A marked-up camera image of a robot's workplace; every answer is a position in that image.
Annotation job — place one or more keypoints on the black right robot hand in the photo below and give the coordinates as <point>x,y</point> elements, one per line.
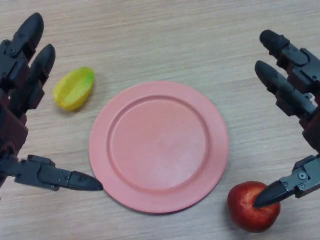
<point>300,65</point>

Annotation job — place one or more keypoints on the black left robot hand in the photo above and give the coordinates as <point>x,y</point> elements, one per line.
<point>15,75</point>

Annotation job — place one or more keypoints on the red apple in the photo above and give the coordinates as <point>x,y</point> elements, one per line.
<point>241,200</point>

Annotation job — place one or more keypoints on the pink round plate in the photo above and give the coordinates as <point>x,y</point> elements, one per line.
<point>160,150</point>

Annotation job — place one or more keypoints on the yellow green starfruit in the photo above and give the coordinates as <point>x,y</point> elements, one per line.
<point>73,88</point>

